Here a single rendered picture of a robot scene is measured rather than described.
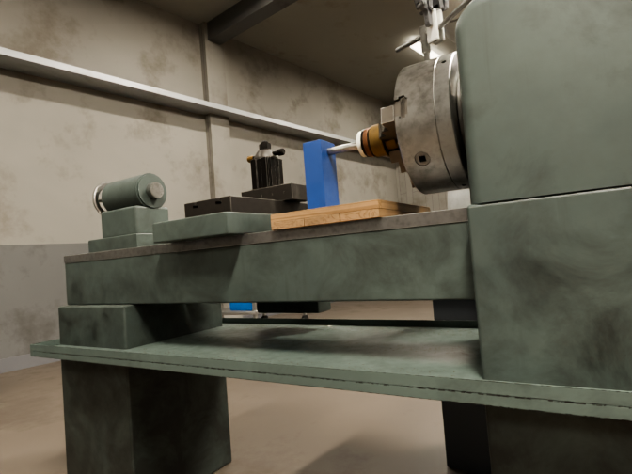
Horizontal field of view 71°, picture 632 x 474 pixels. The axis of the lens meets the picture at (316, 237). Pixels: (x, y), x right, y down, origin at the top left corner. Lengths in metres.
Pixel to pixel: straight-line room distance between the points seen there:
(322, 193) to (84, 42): 4.58
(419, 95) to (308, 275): 0.48
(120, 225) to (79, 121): 3.51
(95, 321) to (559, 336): 1.39
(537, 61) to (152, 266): 1.17
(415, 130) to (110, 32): 5.01
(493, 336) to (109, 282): 1.26
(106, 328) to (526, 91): 1.39
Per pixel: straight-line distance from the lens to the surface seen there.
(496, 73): 0.92
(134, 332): 1.60
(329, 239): 1.06
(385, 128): 1.10
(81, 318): 1.79
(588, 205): 0.86
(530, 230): 0.86
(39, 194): 4.93
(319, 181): 1.23
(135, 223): 1.72
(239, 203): 1.23
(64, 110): 5.21
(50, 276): 4.87
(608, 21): 0.92
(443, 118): 0.99
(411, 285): 0.98
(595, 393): 0.81
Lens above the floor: 0.79
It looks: 2 degrees up
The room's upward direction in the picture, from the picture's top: 4 degrees counter-clockwise
